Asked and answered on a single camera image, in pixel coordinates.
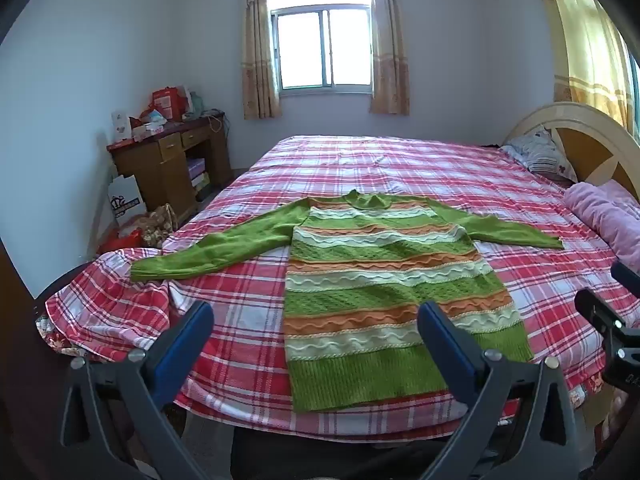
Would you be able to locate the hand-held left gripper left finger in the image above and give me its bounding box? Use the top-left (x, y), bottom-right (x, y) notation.
top-left (59, 301), bottom-right (216, 480)

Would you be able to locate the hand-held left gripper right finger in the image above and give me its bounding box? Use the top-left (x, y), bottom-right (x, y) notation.
top-left (417, 301), bottom-right (592, 480)

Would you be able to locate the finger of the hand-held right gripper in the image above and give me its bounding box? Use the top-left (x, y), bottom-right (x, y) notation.
top-left (611, 260), bottom-right (640, 292)
top-left (574, 287), bottom-right (627, 334)

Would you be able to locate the green striped knit sweater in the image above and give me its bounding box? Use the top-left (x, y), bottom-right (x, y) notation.
top-left (131, 189), bottom-right (565, 414)

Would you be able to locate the pink blanket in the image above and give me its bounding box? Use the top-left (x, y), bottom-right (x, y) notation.
top-left (564, 180), bottom-right (640, 262)

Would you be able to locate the floral fabric bag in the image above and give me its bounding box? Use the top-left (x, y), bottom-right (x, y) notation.
top-left (139, 203), bottom-right (179, 249)

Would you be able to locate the red plastic bag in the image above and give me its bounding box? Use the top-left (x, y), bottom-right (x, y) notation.
top-left (97, 227), bottom-right (146, 255)

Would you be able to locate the cream wooden headboard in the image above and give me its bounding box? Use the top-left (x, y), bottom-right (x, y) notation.
top-left (502, 102), bottom-right (640, 196)

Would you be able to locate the floral print pillow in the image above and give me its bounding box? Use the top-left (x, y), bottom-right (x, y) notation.
top-left (500, 127), bottom-right (579, 184)

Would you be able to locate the white paper bag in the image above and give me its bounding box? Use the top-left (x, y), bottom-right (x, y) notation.
top-left (107, 175), bottom-right (149, 231)

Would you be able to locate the stack of flat boxes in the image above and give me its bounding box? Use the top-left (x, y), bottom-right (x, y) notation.
top-left (187, 157), bottom-right (211, 192)

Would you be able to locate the brown wooden desk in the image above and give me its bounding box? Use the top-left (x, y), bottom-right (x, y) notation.
top-left (106, 113), bottom-right (234, 226)

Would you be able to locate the brown wooden door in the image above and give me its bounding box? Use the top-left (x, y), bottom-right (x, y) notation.
top-left (0, 237), bottom-right (51, 351)

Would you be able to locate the bed with red plaid sheet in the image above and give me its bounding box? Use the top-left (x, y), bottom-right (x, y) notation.
top-left (35, 135), bottom-right (640, 443)

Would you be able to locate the tissue box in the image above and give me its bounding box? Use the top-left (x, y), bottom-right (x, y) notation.
top-left (131, 121), bottom-right (167, 141)

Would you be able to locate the white card box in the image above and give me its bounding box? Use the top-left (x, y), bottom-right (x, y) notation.
top-left (110, 109), bottom-right (134, 144)

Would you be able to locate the red gift box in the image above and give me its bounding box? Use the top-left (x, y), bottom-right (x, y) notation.
top-left (151, 86), bottom-right (194, 122)

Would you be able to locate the yellow patterned curtain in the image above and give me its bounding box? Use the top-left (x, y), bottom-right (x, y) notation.
top-left (530, 0), bottom-right (640, 132)

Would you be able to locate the beige patterned curtain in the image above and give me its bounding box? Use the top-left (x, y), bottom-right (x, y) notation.
top-left (241, 0), bottom-right (282, 121)
top-left (368, 0), bottom-right (411, 116)

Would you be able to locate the sliding glass window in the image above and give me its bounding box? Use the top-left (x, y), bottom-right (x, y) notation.
top-left (268, 4), bottom-right (374, 93)

